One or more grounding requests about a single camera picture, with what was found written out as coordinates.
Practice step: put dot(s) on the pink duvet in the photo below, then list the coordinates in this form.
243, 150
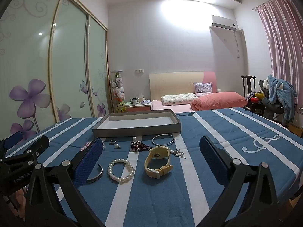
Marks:
217, 100

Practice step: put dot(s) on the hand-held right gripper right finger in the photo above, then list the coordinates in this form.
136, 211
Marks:
211, 156

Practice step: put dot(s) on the grey shallow cardboard tray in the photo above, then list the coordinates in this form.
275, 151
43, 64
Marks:
137, 123

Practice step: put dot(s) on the white wall air conditioner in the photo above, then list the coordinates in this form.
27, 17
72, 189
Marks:
223, 22

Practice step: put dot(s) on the purple floral pillow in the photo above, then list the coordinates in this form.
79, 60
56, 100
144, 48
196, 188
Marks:
202, 88

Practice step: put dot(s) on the cardboard box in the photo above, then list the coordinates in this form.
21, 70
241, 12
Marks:
296, 128

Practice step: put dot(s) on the blue white striped tablecloth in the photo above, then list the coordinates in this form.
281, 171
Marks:
165, 198

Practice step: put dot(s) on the curtain rod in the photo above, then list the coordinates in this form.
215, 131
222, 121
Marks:
267, 2

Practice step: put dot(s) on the pearl hair pin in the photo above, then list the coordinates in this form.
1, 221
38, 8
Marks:
178, 152

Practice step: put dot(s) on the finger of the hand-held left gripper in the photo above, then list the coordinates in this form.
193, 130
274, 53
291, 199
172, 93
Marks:
13, 139
35, 145

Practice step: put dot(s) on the floral sliding door wardrobe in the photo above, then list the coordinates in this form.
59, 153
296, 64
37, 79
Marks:
35, 63

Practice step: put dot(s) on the dark wooden chair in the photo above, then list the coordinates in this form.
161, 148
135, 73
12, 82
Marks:
248, 85

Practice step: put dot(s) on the white mug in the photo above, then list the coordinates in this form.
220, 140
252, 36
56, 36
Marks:
134, 101

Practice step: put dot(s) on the blue plush garment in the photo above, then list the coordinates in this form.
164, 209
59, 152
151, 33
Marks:
281, 94

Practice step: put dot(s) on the yellow wristwatch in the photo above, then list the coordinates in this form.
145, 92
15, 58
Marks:
157, 163

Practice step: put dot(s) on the pink curtain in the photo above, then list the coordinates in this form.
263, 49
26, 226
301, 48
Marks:
284, 52

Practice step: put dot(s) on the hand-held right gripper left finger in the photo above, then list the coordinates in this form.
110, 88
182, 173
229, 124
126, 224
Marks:
87, 163

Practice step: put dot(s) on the wide silver cuff bangle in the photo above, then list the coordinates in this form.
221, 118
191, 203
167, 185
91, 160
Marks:
97, 173

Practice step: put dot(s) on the white patterned pillow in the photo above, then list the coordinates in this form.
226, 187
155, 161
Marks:
178, 98

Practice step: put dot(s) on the pink nightstand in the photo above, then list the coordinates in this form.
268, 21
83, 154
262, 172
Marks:
138, 107

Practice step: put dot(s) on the bed with beige pink headboard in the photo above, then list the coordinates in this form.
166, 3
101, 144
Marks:
175, 82

